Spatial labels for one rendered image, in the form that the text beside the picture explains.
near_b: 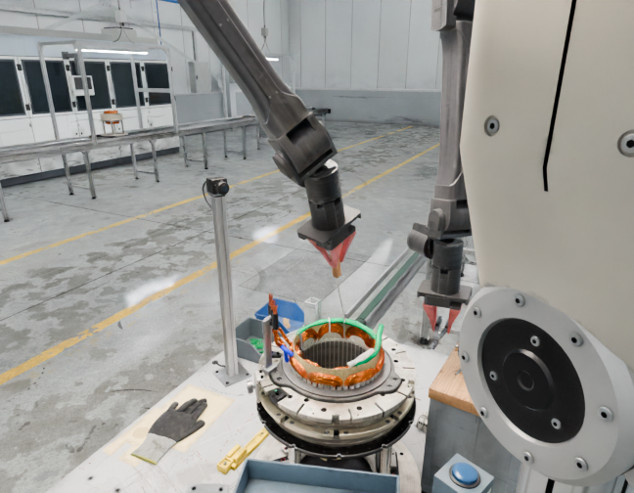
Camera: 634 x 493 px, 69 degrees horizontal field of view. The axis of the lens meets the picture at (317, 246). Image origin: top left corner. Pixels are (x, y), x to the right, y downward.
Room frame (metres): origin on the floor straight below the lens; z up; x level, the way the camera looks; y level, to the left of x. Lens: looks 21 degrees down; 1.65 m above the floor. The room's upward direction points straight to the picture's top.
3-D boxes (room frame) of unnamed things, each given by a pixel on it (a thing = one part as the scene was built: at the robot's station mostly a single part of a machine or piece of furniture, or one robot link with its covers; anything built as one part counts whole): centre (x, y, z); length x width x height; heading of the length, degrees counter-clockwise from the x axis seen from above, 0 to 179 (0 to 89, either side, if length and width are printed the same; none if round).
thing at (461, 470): (0.57, -0.24, 1.04); 0.04 x 0.04 x 0.01
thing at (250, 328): (1.31, 0.20, 0.82); 0.16 x 0.14 x 0.07; 62
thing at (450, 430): (0.79, -0.36, 0.91); 0.19 x 0.19 x 0.26; 58
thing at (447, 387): (0.79, -0.36, 1.05); 0.20 x 0.19 x 0.02; 148
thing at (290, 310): (1.46, 0.12, 0.82); 0.16 x 0.14 x 0.07; 64
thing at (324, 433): (0.65, 0.01, 1.05); 0.09 x 0.04 x 0.01; 57
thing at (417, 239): (0.88, -0.24, 1.35); 0.11 x 0.09 x 0.12; 26
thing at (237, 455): (0.90, 0.16, 0.80); 0.22 x 0.04 x 0.03; 146
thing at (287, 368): (0.79, -0.04, 1.05); 0.22 x 0.22 x 0.12
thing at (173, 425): (0.96, 0.37, 0.79); 0.24 x 0.13 x 0.02; 153
